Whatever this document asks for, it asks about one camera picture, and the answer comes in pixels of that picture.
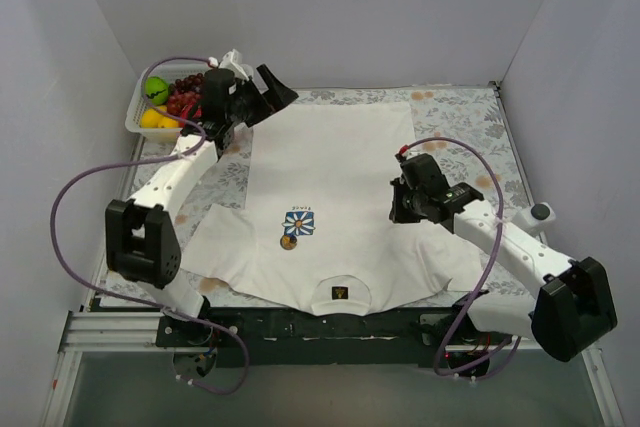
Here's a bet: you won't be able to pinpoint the white printed t-shirt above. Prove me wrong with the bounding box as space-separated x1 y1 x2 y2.
181 102 482 316

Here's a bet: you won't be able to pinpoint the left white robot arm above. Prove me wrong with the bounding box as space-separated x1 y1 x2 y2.
105 61 298 347

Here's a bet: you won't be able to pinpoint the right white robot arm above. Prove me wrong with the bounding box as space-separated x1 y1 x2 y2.
389 152 618 362

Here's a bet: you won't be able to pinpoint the red toy dragon fruit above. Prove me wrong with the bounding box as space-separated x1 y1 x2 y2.
180 102 202 120

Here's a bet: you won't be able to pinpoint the dark red toy grapes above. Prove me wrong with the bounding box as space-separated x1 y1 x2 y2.
166 73 204 116

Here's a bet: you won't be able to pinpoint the white plastic fruit basket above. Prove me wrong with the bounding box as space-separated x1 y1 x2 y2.
123 60 221 143

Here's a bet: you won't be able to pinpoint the yellow toy mango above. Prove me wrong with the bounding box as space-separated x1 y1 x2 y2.
157 117 181 129

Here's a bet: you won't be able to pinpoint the green toy fruit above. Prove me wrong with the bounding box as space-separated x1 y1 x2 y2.
144 76 169 106

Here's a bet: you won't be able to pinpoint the yellow toy lemon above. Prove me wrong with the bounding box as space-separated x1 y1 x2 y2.
139 108 164 129

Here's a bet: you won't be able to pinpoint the white bottle grey cap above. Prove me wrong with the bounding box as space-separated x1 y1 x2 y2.
511 202 556 236

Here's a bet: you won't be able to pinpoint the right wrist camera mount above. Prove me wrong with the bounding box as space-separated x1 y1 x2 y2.
394 145 416 165

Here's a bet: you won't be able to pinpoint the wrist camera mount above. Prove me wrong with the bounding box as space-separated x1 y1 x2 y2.
394 145 416 165
207 49 254 81

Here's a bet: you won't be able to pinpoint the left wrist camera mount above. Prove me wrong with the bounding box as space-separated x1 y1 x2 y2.
207 49 254 81

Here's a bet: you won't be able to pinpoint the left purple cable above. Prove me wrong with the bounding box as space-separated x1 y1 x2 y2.
49 55 251 396

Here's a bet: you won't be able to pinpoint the purple cable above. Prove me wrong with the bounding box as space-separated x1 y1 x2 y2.
397 136 521 381
49 55 251 396

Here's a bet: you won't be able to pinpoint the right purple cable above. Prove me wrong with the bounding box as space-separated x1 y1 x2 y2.
397 136 521 381

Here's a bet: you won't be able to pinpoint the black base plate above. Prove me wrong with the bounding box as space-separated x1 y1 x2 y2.
156 306 506 368

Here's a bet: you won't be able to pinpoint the aluminium frame rail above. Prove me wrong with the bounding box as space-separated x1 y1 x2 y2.
58 310 601 354

